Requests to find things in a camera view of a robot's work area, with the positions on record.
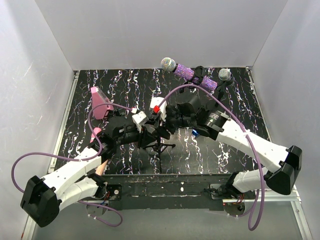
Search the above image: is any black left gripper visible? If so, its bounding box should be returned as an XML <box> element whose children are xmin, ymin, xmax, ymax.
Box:
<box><xmin>114</xmin><ymin>124</ymin><xmax>156</xmax><ymax>149</ymax></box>

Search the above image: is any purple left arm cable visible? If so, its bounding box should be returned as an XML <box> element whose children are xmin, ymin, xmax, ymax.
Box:
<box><xmin>10</xmin><ymin>102</ymin><xmax>138</xmax><ymax>227</ymax></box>

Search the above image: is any aluminium rail frame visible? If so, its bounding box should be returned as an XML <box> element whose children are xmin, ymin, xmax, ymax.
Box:
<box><xmin>20</xmin><ymin>67</ymin><xmax>313</xmax><ymax>240</ymax></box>

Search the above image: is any pink toy microphone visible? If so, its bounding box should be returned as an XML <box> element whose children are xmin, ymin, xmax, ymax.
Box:
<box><xmin>90</xmin><ymin>127</ymin><xmax>102</xmax><ymax>143</ymax></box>

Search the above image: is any black tripod mic stand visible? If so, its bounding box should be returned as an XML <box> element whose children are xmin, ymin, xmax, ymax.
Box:
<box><xmin>147</xmin><ymin>117</ymin><xmax>176</xmax><ymax>176</ymax></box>

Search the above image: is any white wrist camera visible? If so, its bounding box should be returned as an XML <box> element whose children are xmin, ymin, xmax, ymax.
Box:
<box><xmin>149</xmin><ymin>97</ymin><xmax>167</xmax><ymax>121</ymax></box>
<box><xmin>132</xmin><ymin>111</ymin><xmax>149</xmax><ymax>133</ymax></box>

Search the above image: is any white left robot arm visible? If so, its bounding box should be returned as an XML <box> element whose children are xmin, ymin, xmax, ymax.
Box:
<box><xmin>20</xmin><ymin>123</ymin><xmax>156</xmax><ymax>228</ymax></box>

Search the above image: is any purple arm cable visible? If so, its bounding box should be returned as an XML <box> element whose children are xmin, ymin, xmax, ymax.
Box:
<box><xmin>152</xmin><ymin>83</ymin><xmax>267</xmax><ymax>231</ymax></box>
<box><xmin>10</xmin><ymin>102</ymin><xmax>138</xmax><ymax>227</ymax></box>

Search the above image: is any small silver-head microphone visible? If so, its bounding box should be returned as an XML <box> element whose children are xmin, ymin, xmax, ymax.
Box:
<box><xmin>218</xmin><ymin>68</ymin><xmax>234</xmax><ymax>83</ymax></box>

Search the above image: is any small black round-base stand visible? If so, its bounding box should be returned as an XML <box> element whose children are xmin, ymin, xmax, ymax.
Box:
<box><xmin>216</xmin><ymin>80</ymin><xmax>234</xmax><ymax>101</ymax></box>

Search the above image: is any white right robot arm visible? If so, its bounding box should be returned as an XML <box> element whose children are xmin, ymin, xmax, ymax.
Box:
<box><xmin>150</xmin><ymin>95</ymin><xmax>303</xmax><ymax>199</ymax></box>

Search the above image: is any blue and white connector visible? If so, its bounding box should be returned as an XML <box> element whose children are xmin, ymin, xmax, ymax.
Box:
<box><xmin>192</xmin><ymin>129</ymin><xmax>201</xmax><ymax>139</ymax></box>

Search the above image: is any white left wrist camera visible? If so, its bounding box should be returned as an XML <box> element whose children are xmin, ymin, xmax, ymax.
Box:
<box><xmin>132</xmin><ymin>111</ymin><xmax>149</xmax><ymax>133</ymax></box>

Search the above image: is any pink box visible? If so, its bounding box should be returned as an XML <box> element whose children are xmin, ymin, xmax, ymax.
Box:
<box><xmin>90</xmin><ymin>86</ymin><xmax>114</xmax><ymax>120</ymax></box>

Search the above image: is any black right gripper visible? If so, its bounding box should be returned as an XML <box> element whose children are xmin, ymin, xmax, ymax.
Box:
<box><xmin>151</xmin><ymin>107</ymin><xmax>195</xmax><ymax>140</ymax></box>

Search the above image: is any peach toy microphone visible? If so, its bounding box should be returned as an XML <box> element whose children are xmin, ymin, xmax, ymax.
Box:
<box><xmin>95</xmin><ymin>160</ymin><xmax>108</xmax><ymax>176</ymax></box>

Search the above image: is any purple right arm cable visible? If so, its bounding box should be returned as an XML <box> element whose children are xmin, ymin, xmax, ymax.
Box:
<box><xmin>152</xmin><ymin>83</ymin><xmax>267</xmax><ymax>231</ymax></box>

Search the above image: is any purple glitter microphone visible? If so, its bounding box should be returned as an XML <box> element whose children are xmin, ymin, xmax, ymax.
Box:
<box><xmin>160</xmin><ymin>57</ymin><xmax>218</xmax><ymax>92</ymax></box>

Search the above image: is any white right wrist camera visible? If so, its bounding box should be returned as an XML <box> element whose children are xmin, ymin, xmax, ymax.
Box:
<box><xmin>149</xmin><ymin>97</ymin><xmax>167</xmax><ymax>121</ymax></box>

